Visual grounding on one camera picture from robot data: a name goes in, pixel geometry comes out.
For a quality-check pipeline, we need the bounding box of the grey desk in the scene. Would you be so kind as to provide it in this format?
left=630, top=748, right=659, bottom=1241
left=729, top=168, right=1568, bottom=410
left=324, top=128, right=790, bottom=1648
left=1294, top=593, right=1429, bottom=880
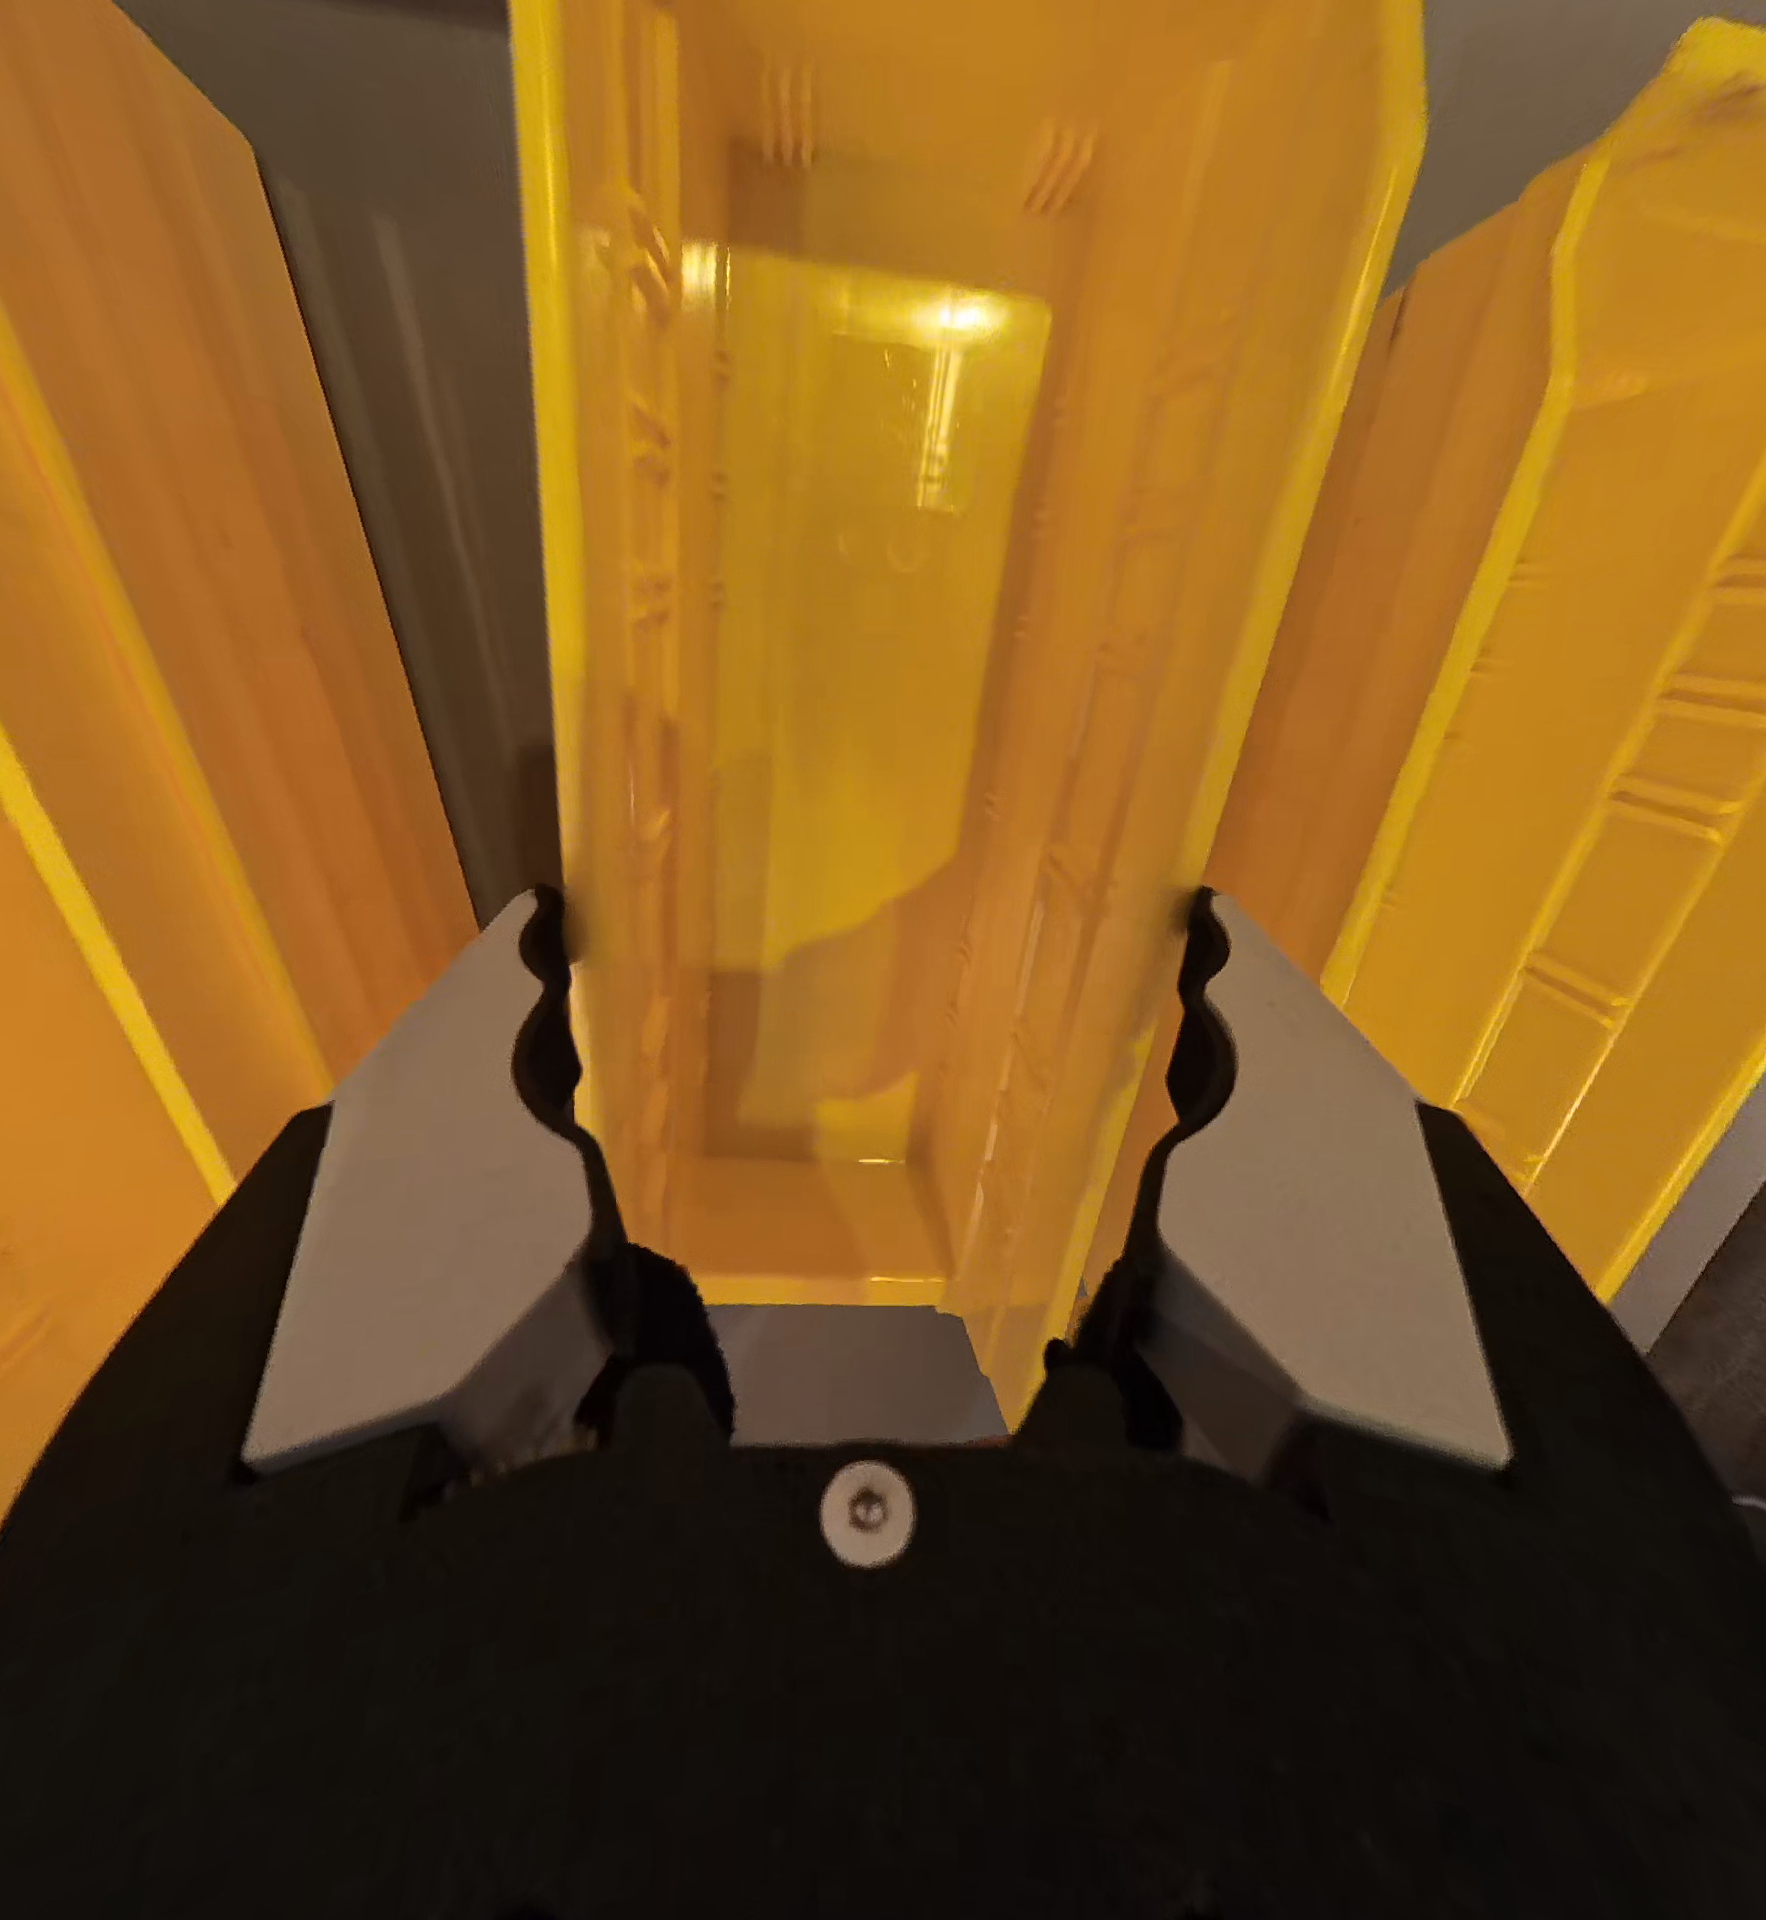
left=117, top=0, right=1766, bottom=1444

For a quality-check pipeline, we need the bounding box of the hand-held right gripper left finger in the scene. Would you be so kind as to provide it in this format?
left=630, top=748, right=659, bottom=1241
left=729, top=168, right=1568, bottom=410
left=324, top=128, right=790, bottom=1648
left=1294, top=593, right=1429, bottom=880
left=242, top=886, right=630, bottom=1474

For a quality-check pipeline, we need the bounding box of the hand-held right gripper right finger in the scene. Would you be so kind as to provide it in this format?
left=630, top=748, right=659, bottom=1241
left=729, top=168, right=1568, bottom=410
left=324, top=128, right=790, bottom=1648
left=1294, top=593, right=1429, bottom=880
left=1086, top=886, right=1513, bottom=1470

